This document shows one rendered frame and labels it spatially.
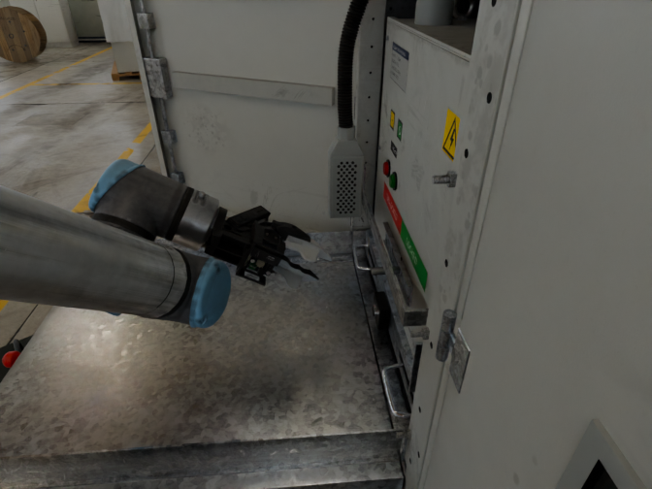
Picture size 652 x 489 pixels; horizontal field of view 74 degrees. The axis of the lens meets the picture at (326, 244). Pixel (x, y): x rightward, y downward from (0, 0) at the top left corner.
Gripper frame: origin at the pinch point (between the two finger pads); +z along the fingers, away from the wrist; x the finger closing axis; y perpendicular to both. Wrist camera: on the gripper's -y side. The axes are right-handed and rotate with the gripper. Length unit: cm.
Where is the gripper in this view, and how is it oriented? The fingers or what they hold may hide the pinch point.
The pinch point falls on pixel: (317, 264)
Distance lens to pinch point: 78.1
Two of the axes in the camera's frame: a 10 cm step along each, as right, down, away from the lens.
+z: 8.6, 3.8, 3.3
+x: 5.0, -7.5, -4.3
